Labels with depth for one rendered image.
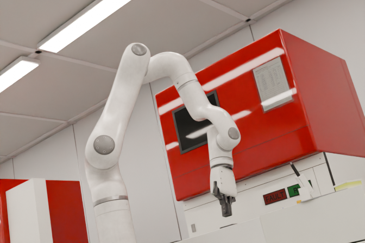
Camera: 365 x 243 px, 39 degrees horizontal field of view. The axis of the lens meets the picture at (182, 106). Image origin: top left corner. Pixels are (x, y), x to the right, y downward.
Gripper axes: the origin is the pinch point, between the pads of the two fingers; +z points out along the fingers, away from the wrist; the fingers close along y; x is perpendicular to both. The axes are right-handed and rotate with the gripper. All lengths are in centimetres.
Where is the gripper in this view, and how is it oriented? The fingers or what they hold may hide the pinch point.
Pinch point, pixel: (226, 210)
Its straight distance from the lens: 184.2
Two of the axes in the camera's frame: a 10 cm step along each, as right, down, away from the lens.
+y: -6.7, -3.2, -6.7
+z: 0.7, 8.7, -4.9
